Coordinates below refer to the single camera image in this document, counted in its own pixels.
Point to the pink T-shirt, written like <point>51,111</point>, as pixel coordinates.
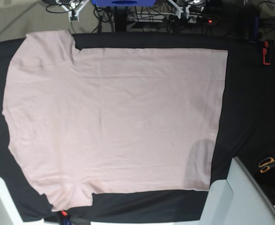
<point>112,120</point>

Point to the white power strip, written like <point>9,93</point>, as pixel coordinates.
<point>158,18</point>

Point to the blue box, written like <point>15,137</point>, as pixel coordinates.
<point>123,3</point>

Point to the black table cloth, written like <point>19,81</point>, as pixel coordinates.
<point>247,130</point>

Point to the orange blue clamp bottom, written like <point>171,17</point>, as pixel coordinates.
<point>63,218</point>

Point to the red and black clamp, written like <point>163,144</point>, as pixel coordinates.
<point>268,47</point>

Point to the white bin left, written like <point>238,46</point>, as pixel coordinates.
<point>9,214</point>

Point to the orange handled scissors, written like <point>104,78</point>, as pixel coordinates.
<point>266,164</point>

